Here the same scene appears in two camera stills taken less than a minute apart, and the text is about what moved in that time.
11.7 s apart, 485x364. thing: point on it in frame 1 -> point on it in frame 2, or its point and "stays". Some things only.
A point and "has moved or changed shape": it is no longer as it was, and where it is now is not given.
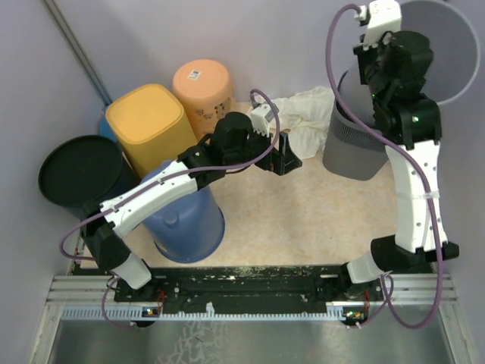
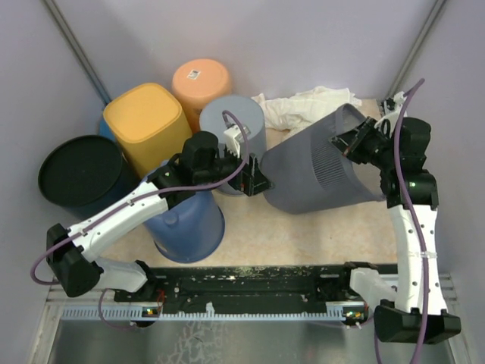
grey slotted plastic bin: x=348 y=150 has moved or changed shape
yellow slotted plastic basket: x=150 y=121 stays
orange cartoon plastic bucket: x=205 y=88 stays
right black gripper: x=363 y=54 -> x=348 y=143
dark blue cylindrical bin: x=79 y=174 stays
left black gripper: x=283 y=161 -> x=252 y=180
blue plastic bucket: x=188 y=228 stays
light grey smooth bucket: x=453 y=42 -> x=241 y=111
